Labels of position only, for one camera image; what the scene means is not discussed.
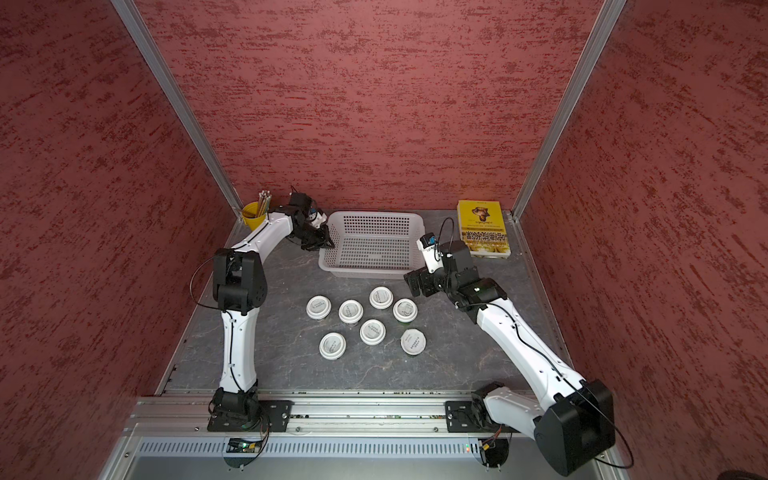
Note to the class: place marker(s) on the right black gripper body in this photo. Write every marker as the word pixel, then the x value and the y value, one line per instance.
pixel 433 282

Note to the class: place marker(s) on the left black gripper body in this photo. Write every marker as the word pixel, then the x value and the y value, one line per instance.
pixel 312 238

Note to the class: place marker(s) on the white perforated plastic basket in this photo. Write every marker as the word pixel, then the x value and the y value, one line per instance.
pixel 373 245

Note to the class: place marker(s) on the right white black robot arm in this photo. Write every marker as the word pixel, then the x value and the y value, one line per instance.
pixel 570 419

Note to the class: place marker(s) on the yogurt cup bottom right green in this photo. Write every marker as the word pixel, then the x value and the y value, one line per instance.
pixel 413 342

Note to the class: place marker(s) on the yellow book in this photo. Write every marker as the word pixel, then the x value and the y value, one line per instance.
pixel 482 228

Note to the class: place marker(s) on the pencils bunch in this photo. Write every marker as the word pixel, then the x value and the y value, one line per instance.
pixel 263 202

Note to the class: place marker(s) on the yellow pencil cup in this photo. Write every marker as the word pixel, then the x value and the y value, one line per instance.
pixel 253 215

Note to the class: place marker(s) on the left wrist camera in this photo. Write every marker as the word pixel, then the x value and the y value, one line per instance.
pixel 316 217

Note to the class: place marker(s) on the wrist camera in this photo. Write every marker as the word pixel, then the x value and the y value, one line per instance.
pixel 316 217
pixel 429 248

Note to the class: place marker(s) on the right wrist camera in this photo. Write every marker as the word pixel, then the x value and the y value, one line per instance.
pixel 429 248

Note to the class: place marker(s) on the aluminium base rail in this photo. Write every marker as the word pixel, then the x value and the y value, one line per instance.
pixel 314 413

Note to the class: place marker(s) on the left aluminium corner post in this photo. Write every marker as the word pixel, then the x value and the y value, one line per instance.
pixel 139 32

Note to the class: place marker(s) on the aluminium corner post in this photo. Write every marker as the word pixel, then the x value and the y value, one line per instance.
pixel 139 32
pixel 604 24

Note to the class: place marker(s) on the right aluminium corner post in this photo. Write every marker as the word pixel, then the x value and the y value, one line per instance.
pixel 604 24

